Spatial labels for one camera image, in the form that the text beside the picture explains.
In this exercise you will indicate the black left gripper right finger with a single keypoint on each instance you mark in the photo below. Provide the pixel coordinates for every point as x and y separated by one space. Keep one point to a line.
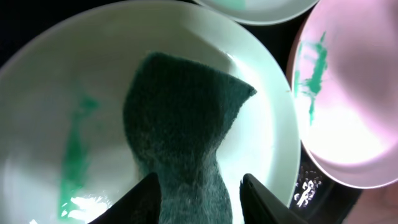
261 206

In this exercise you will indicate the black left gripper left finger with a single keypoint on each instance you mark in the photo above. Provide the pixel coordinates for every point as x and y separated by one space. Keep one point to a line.
141 205

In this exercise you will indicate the mint green plate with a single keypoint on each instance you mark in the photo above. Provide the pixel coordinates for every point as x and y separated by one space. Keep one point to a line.
64 155
259 12

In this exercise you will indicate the green scrubbing sponge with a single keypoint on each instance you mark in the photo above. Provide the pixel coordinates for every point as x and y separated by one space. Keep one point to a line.
176 114

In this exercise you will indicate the pale pink plate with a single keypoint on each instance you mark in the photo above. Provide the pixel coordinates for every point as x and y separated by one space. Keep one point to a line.
344 83

